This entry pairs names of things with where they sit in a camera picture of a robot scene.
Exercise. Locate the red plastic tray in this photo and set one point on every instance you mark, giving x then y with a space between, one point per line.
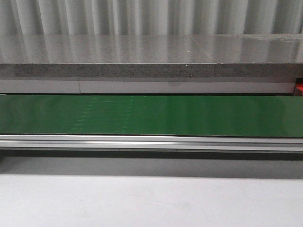
298 90

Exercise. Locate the grey granite counter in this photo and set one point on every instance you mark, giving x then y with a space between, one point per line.
151 64

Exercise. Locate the white pleated curtain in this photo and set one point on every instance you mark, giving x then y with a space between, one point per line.
151 17

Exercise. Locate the green conveyor belt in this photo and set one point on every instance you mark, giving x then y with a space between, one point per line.
244 116

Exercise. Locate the aluminium conveyor frame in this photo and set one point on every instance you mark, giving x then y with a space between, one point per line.
151 142

